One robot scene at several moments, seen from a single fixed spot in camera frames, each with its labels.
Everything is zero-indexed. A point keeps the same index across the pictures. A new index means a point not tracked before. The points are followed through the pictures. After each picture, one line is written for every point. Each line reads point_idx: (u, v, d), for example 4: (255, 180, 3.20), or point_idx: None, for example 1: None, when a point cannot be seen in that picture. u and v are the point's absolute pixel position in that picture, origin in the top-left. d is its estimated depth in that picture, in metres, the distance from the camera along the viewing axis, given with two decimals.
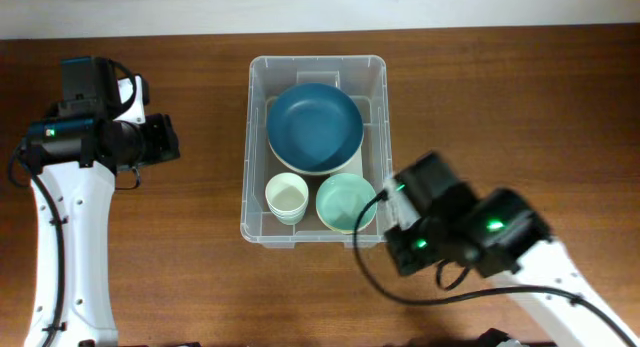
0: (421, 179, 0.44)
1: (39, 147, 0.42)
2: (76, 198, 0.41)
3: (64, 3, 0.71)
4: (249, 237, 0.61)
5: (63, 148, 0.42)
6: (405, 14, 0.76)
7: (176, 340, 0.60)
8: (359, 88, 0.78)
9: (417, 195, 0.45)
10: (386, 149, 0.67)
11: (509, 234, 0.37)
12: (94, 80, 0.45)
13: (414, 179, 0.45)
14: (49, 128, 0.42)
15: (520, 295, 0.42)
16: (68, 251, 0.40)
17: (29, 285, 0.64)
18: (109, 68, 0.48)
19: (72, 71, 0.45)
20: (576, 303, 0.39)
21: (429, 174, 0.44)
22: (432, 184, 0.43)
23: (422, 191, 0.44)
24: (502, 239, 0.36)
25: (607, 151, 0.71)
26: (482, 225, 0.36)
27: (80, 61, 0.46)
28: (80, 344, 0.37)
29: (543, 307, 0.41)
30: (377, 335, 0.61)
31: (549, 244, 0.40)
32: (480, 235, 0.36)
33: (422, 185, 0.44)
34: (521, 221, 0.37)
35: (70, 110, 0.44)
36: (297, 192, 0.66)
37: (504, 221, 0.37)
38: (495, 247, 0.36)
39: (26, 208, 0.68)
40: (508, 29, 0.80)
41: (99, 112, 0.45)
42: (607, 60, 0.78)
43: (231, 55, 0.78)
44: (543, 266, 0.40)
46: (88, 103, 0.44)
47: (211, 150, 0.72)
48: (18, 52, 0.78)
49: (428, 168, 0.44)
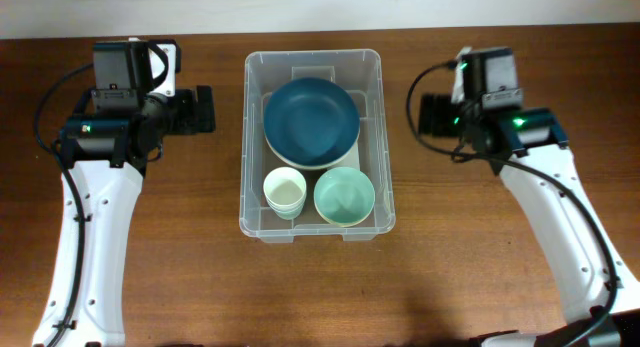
0: (489, 68, 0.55)
1: (75, 140, 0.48)
2: (102, 198, 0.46)
3: (64, 3, 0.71)
4: (247, 232, 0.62)
5: (97, 145, 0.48)
6: (405, 13, 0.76)
7: (176, 340, 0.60)
8: (352, 82, 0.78)
9: (475, 77, 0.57)
10: (382, 142, 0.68)
11: (530, 134, 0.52)
12: (126, 73, 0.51)
13: (478, 66, 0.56)
14: (86, 124, 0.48)
15: (524, 185, 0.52)
16: (87, 247, 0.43)
17: (30, 286, 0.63)
18: (141, 53, 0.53)
19: (104, 62, 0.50)
20: (565, 195, 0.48)
21: (493, 67, 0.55)
22: (495, 75, 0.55)
23: (480, 81, 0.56)
24: (524, 137, 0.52)
25: (605, 150, 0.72)
26: (510, 121, 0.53)
27: (115, 48, 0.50)
28: (88, 344, 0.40)
29: (537, 194, 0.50)
30: (377, 334, 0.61)
31: (560, 149, 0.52)
32: (505, 126, 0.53)
33: (483, 74, 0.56)
34: (541, 130, 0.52)
35: (107, 100, 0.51)
36: (295, 186, 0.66)
37: (527, 123, 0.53)
38: (517, 138, 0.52)
39: (27, 209, 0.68)
40: (508, 28, 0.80)
41: (132, 107, 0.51)
42: (605, 58, 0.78)
43: (231, 55, 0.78)
44: (546, 160, 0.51)
46: (122, 94, 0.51)
47: (211, 150, 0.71)
48: (17, 51, 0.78)
49: (497, 59, 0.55)
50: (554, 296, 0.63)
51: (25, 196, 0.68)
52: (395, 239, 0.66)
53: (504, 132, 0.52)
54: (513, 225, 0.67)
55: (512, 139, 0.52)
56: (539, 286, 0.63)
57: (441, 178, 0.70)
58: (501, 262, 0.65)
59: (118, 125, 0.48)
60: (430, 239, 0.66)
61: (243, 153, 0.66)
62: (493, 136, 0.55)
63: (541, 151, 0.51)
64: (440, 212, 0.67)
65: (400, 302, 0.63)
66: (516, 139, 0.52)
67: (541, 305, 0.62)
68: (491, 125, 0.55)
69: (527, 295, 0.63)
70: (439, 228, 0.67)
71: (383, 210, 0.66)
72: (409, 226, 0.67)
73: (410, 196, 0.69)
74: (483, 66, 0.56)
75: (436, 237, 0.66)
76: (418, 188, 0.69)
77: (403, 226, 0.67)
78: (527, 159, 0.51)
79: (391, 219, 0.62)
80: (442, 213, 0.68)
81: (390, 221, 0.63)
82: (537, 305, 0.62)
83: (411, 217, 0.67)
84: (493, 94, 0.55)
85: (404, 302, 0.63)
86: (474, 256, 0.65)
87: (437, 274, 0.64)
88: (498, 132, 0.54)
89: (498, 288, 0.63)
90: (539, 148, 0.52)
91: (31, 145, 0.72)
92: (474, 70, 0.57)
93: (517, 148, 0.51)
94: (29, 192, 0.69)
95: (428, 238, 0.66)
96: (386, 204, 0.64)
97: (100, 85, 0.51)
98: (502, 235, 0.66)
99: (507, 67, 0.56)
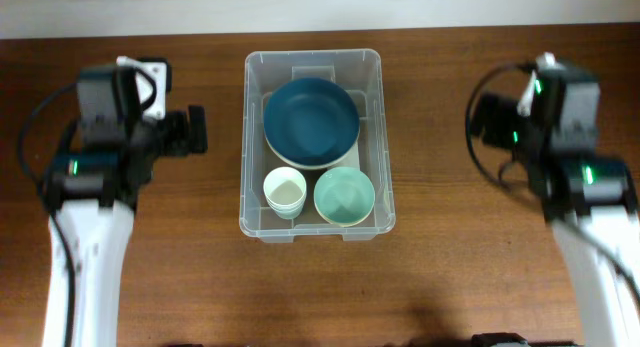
0: (566, 97, 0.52)
1: (62, 178, 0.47)
2: (90, 246, 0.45)
3: (65, 5, 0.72)
4: (247, 231, 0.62)
5: (83, 185, 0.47)
6: (404, 13, 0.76)
7: (177, 340, 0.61)
8: (352, 82, 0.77)
9: (549, 103, 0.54)
10: (382, 141, 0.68)
11: (594, 190, 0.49)
12: (110, 106, 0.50)
13: (556, 89, 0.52)
14: (73, 164, 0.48)
15: (575, 249, 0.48)
16: (79, 305, 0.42)
17: (30, 286, 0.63)
18: (125, 81, 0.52)
19: (88, 94, 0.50)
20: (623, 278, 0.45)
21: (572, 97, 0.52)
22: (570, 110, 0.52)
23: (553, 108, 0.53)
24: (587, 190, 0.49)
25: (606, 149, 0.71)
26: (577, 172, 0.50)
27: (99, 78, 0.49)
28: None
29: (589, 266, 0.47)
30: (377, 334, 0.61)
31: (629, 219, 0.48)
32: (572, 174, 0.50)
33: (560, 100, 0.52)
34: (610, 185, 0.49)
35: (93, 134, 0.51)
36: (295, 186, 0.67)
37: (597, 178, 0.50)
38: (578, 190, 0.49)
39: (27, 209, 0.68)
40: (508, 27, 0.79)
41: (120, 140, 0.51)
42: (606, 57, 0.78)
43: (231, 55, 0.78)
44: (609, 225, 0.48)
46: (109, 127, 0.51)
47: (211, 150, 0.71)
48: (18, 52, 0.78)
49: (577, 86, 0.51)
50: (555, 296, 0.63)
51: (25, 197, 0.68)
52: (395, 239, 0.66)
53: (568, 181, 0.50)
54: (514, 225, 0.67)
55: (576, 192, 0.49)
56: (540, 286, 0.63)
57: (441, 177, 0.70)
58: (502, 262, 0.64)
59: (105, 162, 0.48)
60: (430, 240, 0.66)
61: (243, 152, 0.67)
62: (555, 184, 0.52)
63: (605, 213, 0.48)
64: (440, 212, 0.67)
65: (400, 302, 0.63)
66: (579, 193, 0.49)
67: (542, 305, 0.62)
68: (553, 170, 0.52)
69: (528, 295, 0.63)
70: (439, 228, 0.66)
71: (383, 211, 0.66)
72: (409, 226, 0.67)
73: (410, 196, 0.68)
74: (563, 90, 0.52)
75: (436, 237, 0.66)
76: (418, 188, 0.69)
77: (403, 226, 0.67)
78: (585, 221, 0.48)
79: (391, 219, 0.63)
80: (442, 213, 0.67)
81: (390, 222, 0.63)
82: (538, 305, 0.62)
83: (411, 217, 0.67)
84: (563, 133, 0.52)
85: (404, 303, 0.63)
86: (474, 256, 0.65)
87: (438, 275, 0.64)
88: (560, 179, 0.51)
89: (498, 288, 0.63)
90: (602, 209, 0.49)
91: (30, 146, 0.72)
92: (550, 95, 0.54)
93: (578, 206, 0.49)
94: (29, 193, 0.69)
95: (428, 238, 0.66)
96: (386, 205, 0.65)
97: (86, 118, 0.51)
98: (502, 235, 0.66)
99: (588, 101, 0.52)
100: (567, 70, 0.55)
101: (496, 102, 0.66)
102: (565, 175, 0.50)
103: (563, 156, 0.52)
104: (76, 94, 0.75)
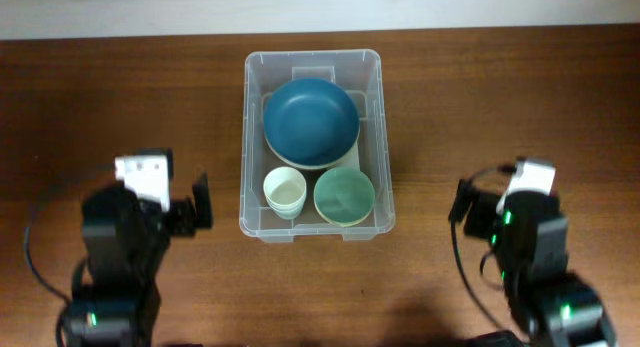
0: (541, 235, 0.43)
1: (80, 331, 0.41)
2: None
3: (68, 4, 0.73)
4: (248, 231, 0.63)
5: (102, 339, 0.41)
6: (403, 14, 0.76)
7: (177, 339, 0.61)
8: (352, 82, 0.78)
9: (519, 233, 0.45)
10: (382, 142, 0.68)
11: (575, 321, 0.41)
12: (118, 249, 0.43)
13: (526, 223, 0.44)
14: (91, 312, 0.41)
15: None
16: None
17: (26, 285, 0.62)
18: (127, 202, 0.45)
19: (97, 244, 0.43)
20: None
21: (545, 238, 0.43)
22: (543, 245, 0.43)
23: (523, 235, 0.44)
24: (568, 324, 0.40)
25: (606, 149, 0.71)
26: (557, 310, 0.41)
27: (103, 226, 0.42)
28: None
29: None
30: (377, 334, 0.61)
31: None
32: (551, 314, 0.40)
33: (533, 238, 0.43)
34: (589, 313, 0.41)
35: (107, 280, 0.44)
36: (295, 186, 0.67)
37: (577, 309, 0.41)
38: (557, 329, 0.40)
39: (25, 208, 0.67)
40: (507, 27, 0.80)
41: (136, 272, 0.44)
42: (605, 57, 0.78)
43: (231, 56, 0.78)
44: None
46: (122, 272, 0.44)
47: (212, 150, 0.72)
48: (20, 52, 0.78)
49: (550, 228, 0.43)
50: None
51: (24, 196, 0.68)
52: (395, 239, 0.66)
53: (550, 328, 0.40)
54: None
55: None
56: None
57: (441, 178, 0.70)
58: None
59: (122, 307, 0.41)
60: (429, 240, 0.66)
61: (244, 153, 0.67)
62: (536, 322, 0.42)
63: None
64: (439, 212, 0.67)
65: (400, 302, 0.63)
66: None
67: None
68: (531, 304, 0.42)
69: None
70: (438, 228, 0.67)
71: (383, 211, 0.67)
72: (409, 226, 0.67)
73: (410, 196, 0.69)
74: (529, 229, 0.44)
75: (436, 237, 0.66)
76: (418, 188, 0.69)
77: (403, 226, 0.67)
78: None
79: (391, 220, 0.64)
80: (442, 212, 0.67)
81: (389, 222, 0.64)
82: None
83: (411, 217, 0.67)
84: (540, 263, 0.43)
85: (403, 302, 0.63)
86: (474, 257, 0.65)
87: (437, 275, 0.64)
88: (540, 317, 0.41)
89: None
90: None
91: (31, 146, 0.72)
92: (520, 226, 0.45)
93: None
94: (27, 191, 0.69)
95: (428, 238, 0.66)
96: (386, 205, 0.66)
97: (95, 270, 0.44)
98: None
99: (560, 232, 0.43)
100: (529, 193, 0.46)
101: (475, 195, 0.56)
102: (546, 317, 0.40)
103: (543, 290, 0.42)
104: (77, 93, 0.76)
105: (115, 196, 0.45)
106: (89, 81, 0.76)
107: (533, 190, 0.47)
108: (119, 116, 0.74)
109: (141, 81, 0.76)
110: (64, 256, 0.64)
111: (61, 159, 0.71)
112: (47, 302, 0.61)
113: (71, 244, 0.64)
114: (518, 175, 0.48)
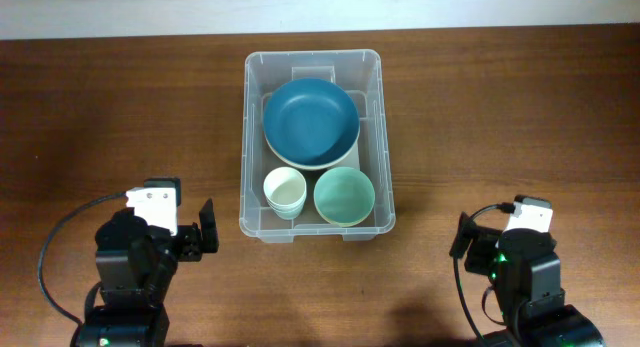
0: (536, 275, 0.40)
1: None
2: None
3: (68, 4, 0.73)
4: (247, 232, 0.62)
5: None
6: (403, 14, 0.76)
7: (176, 340, 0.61)
8: (352, 82, 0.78)
9: (516, 273, 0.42)
10: (382, 141, 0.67)
11: None
12: (130, 275, 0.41)
13: (520, 262, 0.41)
14: (103, 336, 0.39)
15: None
16: None
17: (26, 286, 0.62)
18: (139, 225, 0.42)
19: (107, 272, 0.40)
20: None
21: (541, 278, 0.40)
22: (539, 284, 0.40)
23: (518, 274, 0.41)
24: None
25: (606, 149, 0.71)
26: None
27: (113, 253, 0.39)
28: None
29: None
30: (377, 334, 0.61)
31: None
32: None
33: (529, 278, 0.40)
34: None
35: (119, 303, 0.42)
36: (294, 187, 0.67)
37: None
38: None
39: (25, 209, 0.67)
40: (507, 28, 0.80)
41: (147, 296, 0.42)
42: (606, 57, 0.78)
43: (231, 55, 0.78)
44: None
46: (133, 295, 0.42)
47: (211, 150, 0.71)
48: (20, 52, 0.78)
49: (543, 267, 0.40)
50: None
51: (24, 196, 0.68)
52: (395, 239, 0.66)
53: None
54: None
55: None
56: None
57: (441, 177, 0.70)
58: None
59: (134, 332, 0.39)
60: (430, 240, 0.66)
61: (243, 153, 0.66)
62: None
63: None
64: (440, 212, 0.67)
65: (400, 302, 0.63)
66: None
67: None
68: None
69: None
70: (439, 229, 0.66)
71: (384, 211, 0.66)
72: (409, 226, 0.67)
73: (410, 196, 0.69)
74: (523, 270, 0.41)
75: (436, 237, 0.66)
76: (418, 188, 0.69)
77: (403, 225, 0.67)
78: None
79: (391, 220, 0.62)
80: (442, 212, 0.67)
81: (390, 222, 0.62)
82: None
83: (411, 217, 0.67)
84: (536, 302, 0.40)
85: (404, 303, 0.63)
86: None
87: (437, 275, 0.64)
88: None
89: None
90: None
91: (31, 146, 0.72)
92: (514, 265, 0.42)
93: None
94: (27, 191, 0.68)
95: (428, 238, 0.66)
96: (386, 205, 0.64)
97: (106, 294, 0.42)
98: None
99: (554, 270, 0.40)
100: (520, 235, 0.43)
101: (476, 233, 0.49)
102: None
103: (543, 332, 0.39)
104: (77, 94, 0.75)
105: (125, 221, 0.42)
106: (89, 81, 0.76)
107: (525, 230, 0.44)
108: (119, 116, 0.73)
109: (141, 82, 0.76)
110: (63, 257, 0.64)
111: (61, 159, 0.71)
112: (46, 302, 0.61)
113: (71, 244, 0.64)
114: (516, 214, 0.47)
